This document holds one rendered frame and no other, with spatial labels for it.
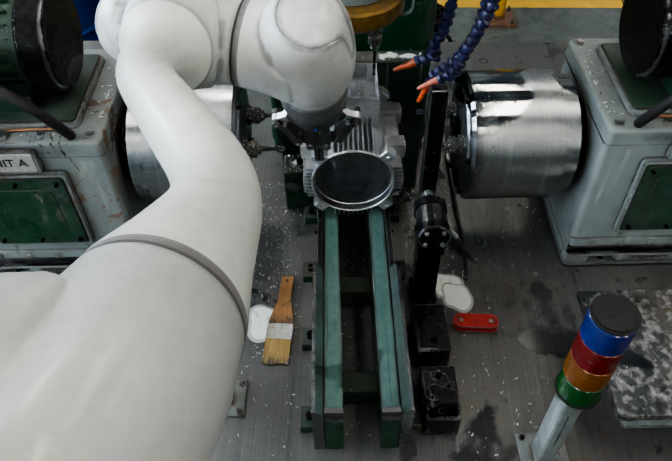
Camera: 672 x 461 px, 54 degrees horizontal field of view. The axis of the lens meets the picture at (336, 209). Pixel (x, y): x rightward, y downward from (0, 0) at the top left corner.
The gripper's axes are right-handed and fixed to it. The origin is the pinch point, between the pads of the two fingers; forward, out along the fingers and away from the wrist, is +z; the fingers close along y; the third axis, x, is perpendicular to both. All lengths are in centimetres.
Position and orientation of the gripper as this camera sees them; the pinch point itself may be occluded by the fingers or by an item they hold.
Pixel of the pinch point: (318, 145)
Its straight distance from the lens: 107.6
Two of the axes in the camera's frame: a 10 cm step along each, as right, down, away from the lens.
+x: 0.2, 9.7, -2.3
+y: -10.0, 0.2, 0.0
